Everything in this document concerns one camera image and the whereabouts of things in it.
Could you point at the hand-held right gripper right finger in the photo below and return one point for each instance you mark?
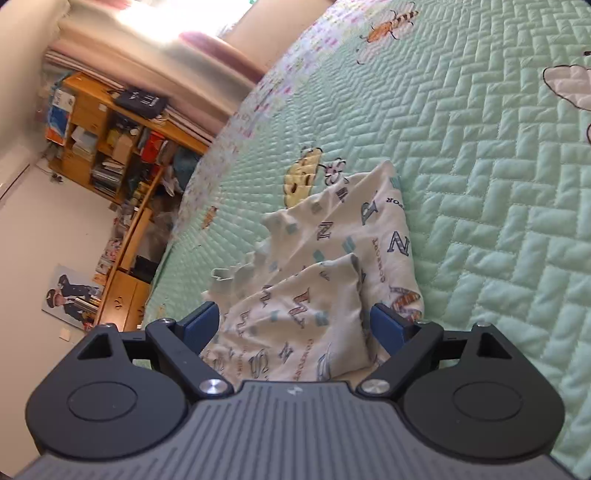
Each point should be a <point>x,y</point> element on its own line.
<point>388,327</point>

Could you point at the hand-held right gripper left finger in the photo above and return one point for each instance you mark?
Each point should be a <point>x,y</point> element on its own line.
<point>201,325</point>

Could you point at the white letter-print pajama pants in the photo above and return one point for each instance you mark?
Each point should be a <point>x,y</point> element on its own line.
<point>323,277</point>

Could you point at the black computer tower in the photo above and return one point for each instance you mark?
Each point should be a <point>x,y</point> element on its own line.
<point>145,270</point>

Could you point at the wooden desk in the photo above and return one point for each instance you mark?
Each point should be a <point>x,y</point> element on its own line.
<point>122,295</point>

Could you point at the blue cloth bundle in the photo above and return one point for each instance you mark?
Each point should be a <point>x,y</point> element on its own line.
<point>184,161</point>

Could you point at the green bee-print quilt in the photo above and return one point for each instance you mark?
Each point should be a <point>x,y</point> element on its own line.
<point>461,161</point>

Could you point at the red box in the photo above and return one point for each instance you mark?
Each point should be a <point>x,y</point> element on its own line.
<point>152,147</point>

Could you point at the dark blue bag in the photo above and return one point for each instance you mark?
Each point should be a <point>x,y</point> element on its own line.
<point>141,99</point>

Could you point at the wooden bookshelf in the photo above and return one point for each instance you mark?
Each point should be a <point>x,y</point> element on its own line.
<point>87,110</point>

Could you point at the blue and white box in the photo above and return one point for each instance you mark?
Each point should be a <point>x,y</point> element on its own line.
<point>59,115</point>

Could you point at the pink curtain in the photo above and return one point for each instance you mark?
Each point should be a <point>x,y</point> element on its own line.
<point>138,50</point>

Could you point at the wall poster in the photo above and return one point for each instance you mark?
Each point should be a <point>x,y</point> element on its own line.
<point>69,295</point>

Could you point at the white wall switch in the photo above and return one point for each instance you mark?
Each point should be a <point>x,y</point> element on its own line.
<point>65,335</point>

